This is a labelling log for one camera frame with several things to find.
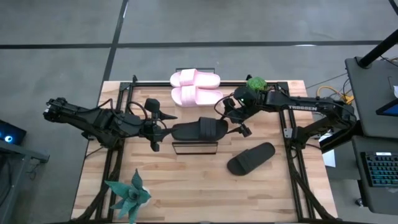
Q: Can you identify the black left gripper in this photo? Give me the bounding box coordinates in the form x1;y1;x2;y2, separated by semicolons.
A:
141;98;178;153

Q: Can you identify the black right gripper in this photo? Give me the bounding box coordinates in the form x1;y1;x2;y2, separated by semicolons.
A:
222;86;266;138

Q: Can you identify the black slide sandal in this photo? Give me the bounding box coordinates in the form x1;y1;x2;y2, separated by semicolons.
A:
170;116;229;142
226;142;276;177

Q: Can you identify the pink slide sandal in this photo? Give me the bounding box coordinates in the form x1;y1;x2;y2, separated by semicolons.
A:
169;68;221;90
170;85;224;108

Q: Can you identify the black-framed wooden shelf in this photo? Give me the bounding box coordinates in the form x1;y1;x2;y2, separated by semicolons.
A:
172;67;219;156

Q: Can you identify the green plant in patterned pot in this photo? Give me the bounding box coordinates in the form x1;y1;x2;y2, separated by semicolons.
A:
246;77;268;92

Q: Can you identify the teal spiky artificial plant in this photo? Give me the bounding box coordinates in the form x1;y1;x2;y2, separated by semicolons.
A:
104;169;152;224

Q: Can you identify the white paper sheet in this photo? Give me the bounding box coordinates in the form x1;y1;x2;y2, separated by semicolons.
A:
322;132;337;168

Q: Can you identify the grey desk panel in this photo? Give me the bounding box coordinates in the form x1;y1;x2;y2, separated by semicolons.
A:
344;55;398;139

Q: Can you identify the grey metal stand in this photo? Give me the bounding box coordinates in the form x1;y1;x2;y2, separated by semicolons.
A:
0;139;50;224

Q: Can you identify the device with blue light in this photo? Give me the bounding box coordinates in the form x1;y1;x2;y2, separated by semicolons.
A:
0;119;28;146

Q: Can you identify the backlit keyboard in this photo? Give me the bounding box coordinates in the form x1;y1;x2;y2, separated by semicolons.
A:
360;151;398;188

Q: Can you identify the tablet screen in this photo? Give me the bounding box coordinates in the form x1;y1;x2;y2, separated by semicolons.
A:
375;98;398;117

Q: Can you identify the black pole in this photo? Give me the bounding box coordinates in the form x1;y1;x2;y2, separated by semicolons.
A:
356;28;398;68

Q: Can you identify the grey keyboard desk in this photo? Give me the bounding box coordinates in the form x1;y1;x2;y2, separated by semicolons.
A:
350;135;398;216

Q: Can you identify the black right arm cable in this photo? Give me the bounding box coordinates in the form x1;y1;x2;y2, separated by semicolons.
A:
213;95;238;123

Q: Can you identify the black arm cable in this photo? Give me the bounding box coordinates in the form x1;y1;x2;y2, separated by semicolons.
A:
213;95;238;123
126;100;149;121

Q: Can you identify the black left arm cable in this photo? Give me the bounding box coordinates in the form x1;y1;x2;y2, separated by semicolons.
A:
126;100;149;121

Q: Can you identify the black aluminium table frame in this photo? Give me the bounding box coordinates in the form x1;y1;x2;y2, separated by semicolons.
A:
79;74;332;224

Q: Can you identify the yellow cable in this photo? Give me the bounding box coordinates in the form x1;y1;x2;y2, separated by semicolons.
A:
316;85;354;104

